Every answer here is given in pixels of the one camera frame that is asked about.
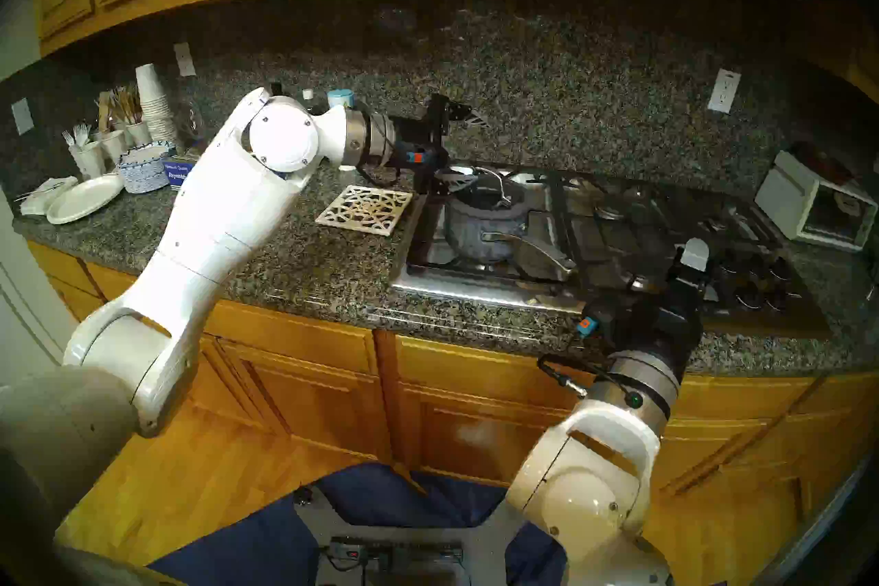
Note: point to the dark red dish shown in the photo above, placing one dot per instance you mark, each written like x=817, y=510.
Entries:
x=817, y=162

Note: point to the white wall outlet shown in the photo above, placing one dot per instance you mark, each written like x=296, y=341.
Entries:
x=724, y=90
x=185, y=59

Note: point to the glass pot lid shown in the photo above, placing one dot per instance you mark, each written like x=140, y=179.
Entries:
x=498, y=200

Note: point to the grey metal robot base plate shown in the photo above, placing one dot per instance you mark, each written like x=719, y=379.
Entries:
x=481, y=543

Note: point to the blue Reynolds foil box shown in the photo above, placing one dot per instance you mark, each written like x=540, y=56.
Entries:
x=178, y=174

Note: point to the black stove knob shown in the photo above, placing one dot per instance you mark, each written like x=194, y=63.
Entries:
x=777, y=300
x=729, y=262
x=748, y=297
x=755, y=265
x=781, y=269

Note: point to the white lattice trivet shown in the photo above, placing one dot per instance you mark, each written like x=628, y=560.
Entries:
x=364, y=210

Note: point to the white paper plate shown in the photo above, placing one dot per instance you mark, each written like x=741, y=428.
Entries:
x=86, y=200

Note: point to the soy sauce bottle white cap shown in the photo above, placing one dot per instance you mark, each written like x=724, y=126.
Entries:
x=309, y=94

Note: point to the wooden base cabinets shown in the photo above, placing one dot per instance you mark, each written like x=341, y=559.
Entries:
x=467, y=433

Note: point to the wooden chopsticks bundle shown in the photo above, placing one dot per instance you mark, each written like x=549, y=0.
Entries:
x=125, y=105

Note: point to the blue white leaf-print canister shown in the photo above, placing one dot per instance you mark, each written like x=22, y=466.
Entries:
x=341, y=98

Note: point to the white toaster oven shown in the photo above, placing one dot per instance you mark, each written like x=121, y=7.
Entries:
x=803, y=200

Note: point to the stack of white paper cups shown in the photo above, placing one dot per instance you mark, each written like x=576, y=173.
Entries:
x=151, y=90

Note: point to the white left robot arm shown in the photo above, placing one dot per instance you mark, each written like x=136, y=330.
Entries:
x=206, y=234

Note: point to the wooden stirrer sticks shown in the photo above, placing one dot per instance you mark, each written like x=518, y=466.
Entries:
x=104, y=111

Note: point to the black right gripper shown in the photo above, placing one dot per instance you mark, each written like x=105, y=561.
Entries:
x=652, y=324

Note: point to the dark blue cloth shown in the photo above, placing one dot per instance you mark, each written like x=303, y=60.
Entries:
x=240, y=543

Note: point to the clear plastic bag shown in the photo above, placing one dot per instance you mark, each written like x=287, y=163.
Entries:
x=189, y=121

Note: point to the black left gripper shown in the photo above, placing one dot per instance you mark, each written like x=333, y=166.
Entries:
x=419, y=142

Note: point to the white door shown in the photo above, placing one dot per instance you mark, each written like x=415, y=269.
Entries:
x=20, y=303

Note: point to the white wall switch plate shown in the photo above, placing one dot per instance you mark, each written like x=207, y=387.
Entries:
x=22, y=116

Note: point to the black power strip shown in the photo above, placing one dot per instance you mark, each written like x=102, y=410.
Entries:
x=398, y=551

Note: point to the white plastic forks bunch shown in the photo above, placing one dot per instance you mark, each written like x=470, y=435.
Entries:
x=77, y=135

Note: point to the white paper napkins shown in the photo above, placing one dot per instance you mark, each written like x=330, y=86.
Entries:
x=44, y=193

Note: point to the white paper cup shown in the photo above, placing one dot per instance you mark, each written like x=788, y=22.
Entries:
x=113, y=146
x=139, y=133
x=89, y=160

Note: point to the small black cast iron grate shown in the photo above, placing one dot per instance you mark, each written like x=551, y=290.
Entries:
x=741, y=227

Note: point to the stack of blue-patterned paper bowls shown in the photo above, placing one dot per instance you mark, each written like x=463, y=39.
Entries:
x=145, y=173

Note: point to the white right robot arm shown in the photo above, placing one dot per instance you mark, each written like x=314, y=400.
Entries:
x=590, y=495

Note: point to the stainless steel gas cooktop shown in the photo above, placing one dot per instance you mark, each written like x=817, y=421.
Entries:
x=439, y=289

